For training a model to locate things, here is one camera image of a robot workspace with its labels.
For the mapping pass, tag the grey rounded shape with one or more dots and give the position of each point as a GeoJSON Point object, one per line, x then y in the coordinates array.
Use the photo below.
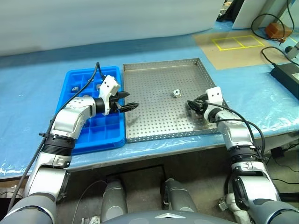
{"type": "Point", "coordinates": [114, 200]}
{"type": "Point", "coordinates": [177, 198]}

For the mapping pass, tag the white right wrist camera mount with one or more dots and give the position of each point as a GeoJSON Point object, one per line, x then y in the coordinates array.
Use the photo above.
{"type": "Point", "coordinates": [215, 95]}

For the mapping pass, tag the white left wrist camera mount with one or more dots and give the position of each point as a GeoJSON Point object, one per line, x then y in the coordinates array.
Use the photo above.
{"type": "Point", "coordinates": [108, 85]}

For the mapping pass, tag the black rectangular block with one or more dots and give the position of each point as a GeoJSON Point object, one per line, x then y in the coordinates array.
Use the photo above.
{"type": "Point", "coordinates": [277, 153]}

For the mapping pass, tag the grey housing with white emblem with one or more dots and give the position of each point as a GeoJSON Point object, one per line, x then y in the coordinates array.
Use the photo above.
{"type": "Point", "coordinates": [151, 218]}

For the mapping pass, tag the blue compartment tray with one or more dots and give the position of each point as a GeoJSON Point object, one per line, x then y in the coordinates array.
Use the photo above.
{"type": "Point", "coordinates": [109, 130]}

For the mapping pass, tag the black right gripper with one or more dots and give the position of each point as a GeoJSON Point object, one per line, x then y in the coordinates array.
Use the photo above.
{"type": "Point", "coordinates": [203, 106]}

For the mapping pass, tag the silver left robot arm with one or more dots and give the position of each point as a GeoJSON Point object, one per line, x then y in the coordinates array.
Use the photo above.
{"type": "Point", "coordinates": [67, 116]}

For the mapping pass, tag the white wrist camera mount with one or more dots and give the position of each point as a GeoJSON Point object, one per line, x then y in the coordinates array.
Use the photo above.
{"type": "Point", "coordinates": [108, 85]}
{"type": "Point", "coordinates": [215, 95]}

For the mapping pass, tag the white panel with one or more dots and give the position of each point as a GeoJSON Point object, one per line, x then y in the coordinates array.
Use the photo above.
{"type": "Point", "coordinates": [252, 11]}

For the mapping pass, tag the black power adapter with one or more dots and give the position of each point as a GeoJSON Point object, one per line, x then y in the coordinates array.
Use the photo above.
{"type": "Point", "coordinates": [285, 74]}

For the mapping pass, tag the silver metal bracket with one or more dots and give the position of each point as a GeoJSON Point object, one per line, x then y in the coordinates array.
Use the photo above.
{"type": "Point", "coordinates": [222, 203]}

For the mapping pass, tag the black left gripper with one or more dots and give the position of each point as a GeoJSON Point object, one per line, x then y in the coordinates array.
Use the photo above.
{"type": "Point", "coordinates": [114, 102]}

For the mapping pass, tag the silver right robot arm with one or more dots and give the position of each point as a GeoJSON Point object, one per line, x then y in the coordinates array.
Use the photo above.
{"type": "Point", "coordinates": [238, 133]}

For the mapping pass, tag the blue plastic table cover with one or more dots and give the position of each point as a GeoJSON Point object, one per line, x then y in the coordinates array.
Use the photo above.
{"type": "Point", "coordinates": [23, 93]}

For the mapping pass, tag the perforated metal tray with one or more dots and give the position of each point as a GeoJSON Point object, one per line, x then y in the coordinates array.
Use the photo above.
{"type": "Point", "coordinates": [151, 81]}

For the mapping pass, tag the grey metal stand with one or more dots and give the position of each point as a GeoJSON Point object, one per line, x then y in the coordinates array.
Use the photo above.
{"type": "Point", "coordinates": [294, 50]}

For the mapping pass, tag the black bar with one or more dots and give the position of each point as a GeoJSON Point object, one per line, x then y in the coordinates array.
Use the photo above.
{"type": "Point", "coordinates": [289, 197]}

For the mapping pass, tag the brown cardboard sheet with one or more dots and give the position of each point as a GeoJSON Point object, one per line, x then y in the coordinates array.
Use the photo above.
{"type": "Point", "coordinates": [205, 46]}

